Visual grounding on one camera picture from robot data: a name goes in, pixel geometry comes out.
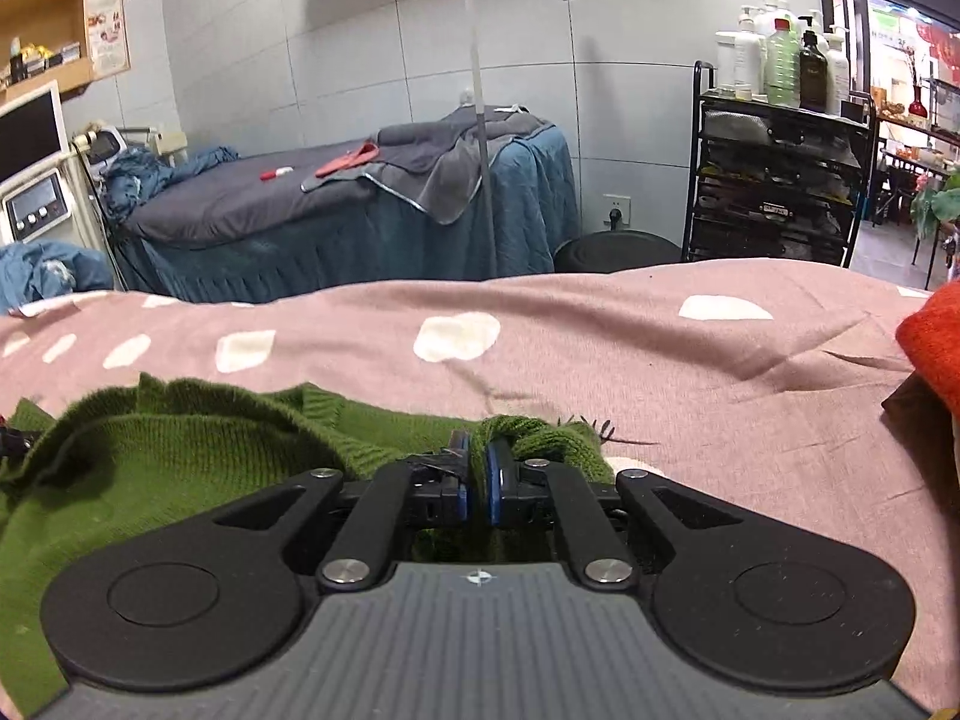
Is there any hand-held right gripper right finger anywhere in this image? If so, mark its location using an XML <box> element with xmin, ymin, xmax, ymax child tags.
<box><xmin>484</xmin><ymin>438</ymin><xmax>740</xmax><ymax>590</ymax></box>

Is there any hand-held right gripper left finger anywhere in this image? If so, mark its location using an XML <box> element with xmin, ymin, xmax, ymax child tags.
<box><xmin>212</xmin><ymin>429</ymin><xmax>473</xmax><ymax>592</ymax></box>

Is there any white floor lamp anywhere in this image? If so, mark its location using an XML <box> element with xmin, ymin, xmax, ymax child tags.
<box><xmin>461</xmin><ymin>0</ymin><xmax>578</xmax><ymax>278</ymax></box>

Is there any black round stool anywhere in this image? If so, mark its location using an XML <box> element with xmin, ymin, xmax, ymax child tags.
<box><xmin>553</xmin><ymin>231</ymin><xmax>682</xmax><ymax>275</ymax></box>

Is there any white machine handpiece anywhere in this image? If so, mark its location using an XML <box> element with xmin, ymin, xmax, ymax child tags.
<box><xmin>73</xmin><ymin>123</ymin><xmax>127</xmax><ymax>167</ymax></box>

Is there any white pump bottle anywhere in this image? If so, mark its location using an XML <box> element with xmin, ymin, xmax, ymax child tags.
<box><xmin>752</xmin><ymin>0</ymin><xmax>799</xmax><ymax>38</ymax></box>
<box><xmin>823</xmin><ymin>25</ymin><xmax>853</xmax><ymax>115</ymax></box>
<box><xmin>715</xmin><ymin>4</ymin><xmax>767</xmax><ymax>100</ymax></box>

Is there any green knit sweater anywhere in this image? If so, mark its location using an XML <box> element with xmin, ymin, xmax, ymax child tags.
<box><xmin>0</xmin><ymin>373</ymin><xmax>616</xmax><ymax>717</ymax></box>

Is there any wooden open cabinet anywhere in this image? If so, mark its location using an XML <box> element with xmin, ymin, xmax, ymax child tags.
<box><xmin>0</xmin><ymin>0</ymin><xmax>97</xmax><ymax>102</ymax></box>

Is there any pink spotted blanket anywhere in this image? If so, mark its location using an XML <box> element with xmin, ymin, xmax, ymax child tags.
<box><xmin>0</xmin><ymin>259</ymin><xmax>960</xmax><ymax>713</ymax></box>

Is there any red knit cloth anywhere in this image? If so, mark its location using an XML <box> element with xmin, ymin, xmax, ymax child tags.
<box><xmin>895</xmin><ymin>287</ymin><xmax>960</xmax><ymax>421</ymax></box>

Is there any green plastic bottle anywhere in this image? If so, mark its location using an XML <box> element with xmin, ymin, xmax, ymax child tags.
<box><xmin>763</xmin><ymin>18</ymin><xmax>803</xmax><ymax>109</ymax></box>

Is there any dark pump bottle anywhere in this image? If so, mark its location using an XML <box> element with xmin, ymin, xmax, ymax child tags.
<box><xmin>798</xmin><ymin>30</ymin><xmax>830</xmax><ymax>110</ymax></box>

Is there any blue cloth heap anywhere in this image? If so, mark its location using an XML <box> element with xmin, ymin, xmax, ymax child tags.
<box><xmin>0</xmin><ymin>240</ymin><xmax>115</xmax><ymax>314</ymax></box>

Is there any massage bed with blue skirt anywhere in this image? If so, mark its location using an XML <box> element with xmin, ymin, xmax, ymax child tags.
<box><xmin>105</xmin><ymin>106</ymin><xmax>582</xmax><ymax>305</ymax></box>

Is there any white beauty machine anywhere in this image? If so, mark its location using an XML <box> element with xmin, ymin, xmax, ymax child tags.
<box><xmin>0</xmin><ymin>157</ymin><xmax>113</xmax><ymax>248</ymax></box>

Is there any red cloth strip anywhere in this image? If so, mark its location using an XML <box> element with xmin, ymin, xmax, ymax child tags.
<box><xmin>315</xmin><ymin>141</ymin><xmax>380</xmax><ymax>179</ymax></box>

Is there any crumpled blue sheet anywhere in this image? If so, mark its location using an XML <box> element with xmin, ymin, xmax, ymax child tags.
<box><xmin>99</xmin><ymin>145</ymin><xmax>241</xmax><ymax>224</ymax></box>

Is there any white monitor screen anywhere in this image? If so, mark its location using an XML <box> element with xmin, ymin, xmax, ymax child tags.
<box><xmin>0</xmin><ymin>79</ymin><xmax>68</xmax><ymax>185</ymax></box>

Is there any wall poster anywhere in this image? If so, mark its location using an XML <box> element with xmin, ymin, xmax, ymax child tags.
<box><xmin>85</xmin><ymin>0</ymin><xmax>131</xmax><ymax>77</ymax></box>

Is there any red vase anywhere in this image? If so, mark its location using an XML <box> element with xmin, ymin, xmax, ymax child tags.
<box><xmin>907</xmin><ymin>52</ymin><xmax>931</xmax><ymax>119</ymax></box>

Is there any green plant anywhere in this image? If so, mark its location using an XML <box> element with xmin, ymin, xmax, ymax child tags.
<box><xmin>910</xmin><ymin>171</ymin><xmax>960</xmax><ymax>242</ymax></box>

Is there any grey towel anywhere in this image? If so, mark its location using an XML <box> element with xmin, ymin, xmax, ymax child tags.
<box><xmin>300</xmin><ymin>105</ymin><xmax>560</xmax><ymax>226</ymax></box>

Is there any black wire trolley rack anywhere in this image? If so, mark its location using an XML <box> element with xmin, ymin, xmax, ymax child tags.
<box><xmin>684</xmin><ymin>60</ymin><xmax>880</xmax><ymax>269</ymax></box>

